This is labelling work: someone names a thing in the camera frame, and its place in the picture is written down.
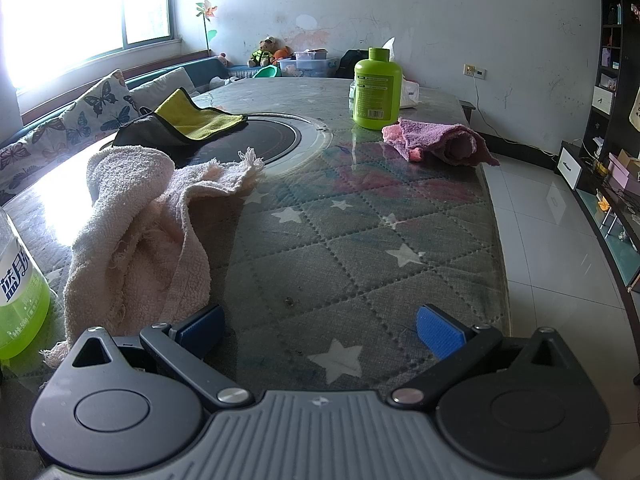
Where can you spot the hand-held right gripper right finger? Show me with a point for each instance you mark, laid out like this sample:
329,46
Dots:
440,332

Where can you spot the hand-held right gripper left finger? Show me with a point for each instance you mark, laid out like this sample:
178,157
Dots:
202,330

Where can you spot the pale pink towel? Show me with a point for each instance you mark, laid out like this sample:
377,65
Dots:
130,240

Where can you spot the clear pump bottle green soap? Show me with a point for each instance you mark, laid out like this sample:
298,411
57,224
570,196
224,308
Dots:
22,320

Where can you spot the purple pink cloth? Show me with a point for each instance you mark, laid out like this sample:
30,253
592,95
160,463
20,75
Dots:
450,142

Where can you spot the round black cooktop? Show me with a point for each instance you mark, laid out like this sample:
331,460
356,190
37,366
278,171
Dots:
270,142

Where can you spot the yellow grey microfiber cloth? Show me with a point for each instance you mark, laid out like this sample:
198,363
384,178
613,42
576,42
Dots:
200,120

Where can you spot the low dark cabinet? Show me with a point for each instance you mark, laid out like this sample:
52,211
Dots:
570,167

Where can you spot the tissue pack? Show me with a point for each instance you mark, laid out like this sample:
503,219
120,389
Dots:
410,95

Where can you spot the pink box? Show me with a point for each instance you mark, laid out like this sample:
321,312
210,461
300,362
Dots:
622,170

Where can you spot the small green bottle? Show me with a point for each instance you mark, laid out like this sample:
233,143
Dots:
377,95

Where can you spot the grey cushion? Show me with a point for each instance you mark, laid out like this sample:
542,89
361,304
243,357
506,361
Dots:
160,85

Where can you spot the butterfly print cushion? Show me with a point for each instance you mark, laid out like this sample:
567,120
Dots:
95,105

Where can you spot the blue sofa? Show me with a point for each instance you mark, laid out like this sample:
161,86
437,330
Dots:
200,67

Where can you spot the green plastic basin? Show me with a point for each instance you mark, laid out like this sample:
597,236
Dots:
266,72

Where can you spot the small pink plush toy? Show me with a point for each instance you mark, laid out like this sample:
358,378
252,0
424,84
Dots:
224,59

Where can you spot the black bag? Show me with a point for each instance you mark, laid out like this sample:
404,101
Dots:
347,65

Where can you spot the teddy bear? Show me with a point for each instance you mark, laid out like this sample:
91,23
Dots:
262,52

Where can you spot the clear plastic storage box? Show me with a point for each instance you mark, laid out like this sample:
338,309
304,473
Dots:
310,66

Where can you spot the orange plush toy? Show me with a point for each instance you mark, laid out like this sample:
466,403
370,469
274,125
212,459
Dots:
282,54

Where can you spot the pinwheel flower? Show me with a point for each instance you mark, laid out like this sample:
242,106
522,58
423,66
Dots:
206,12

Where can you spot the dark shelf unit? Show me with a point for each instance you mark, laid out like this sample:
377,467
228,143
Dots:
612,60

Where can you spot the window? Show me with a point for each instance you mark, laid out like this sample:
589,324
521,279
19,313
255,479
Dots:
85,10

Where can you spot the wall socket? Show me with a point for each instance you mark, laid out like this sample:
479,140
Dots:
475,71

